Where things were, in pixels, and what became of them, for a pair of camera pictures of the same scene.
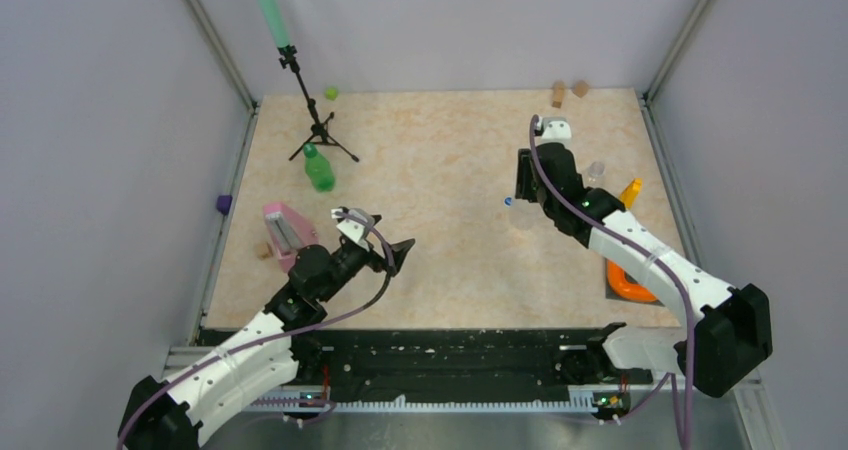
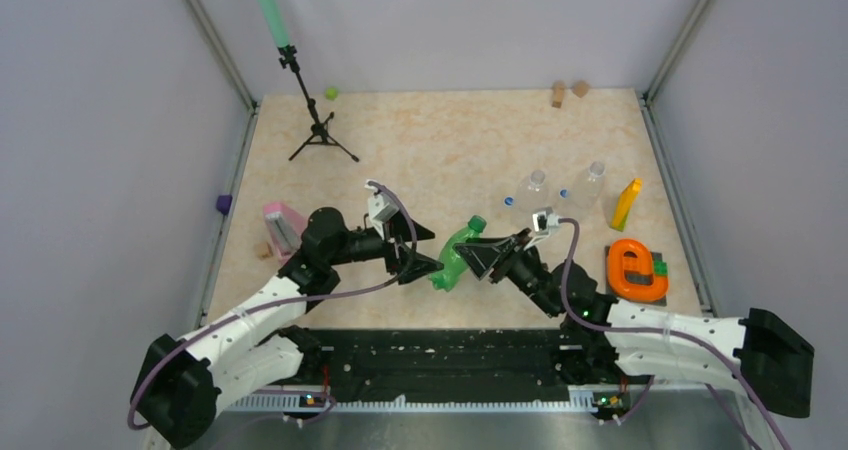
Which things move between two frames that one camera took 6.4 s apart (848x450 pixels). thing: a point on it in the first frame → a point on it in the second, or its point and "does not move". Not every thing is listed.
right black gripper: [525, 190] → [482, 253]
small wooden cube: [263, 250] does not move
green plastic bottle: [318, 168] → [451, 266]
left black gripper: [399, 250] → [408, 266]
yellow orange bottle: [631, 192] does not move
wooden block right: [580, 88] does not move
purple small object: [223, 203] does not move
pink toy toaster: [289, 232] does not move
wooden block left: [558, 93] does not move
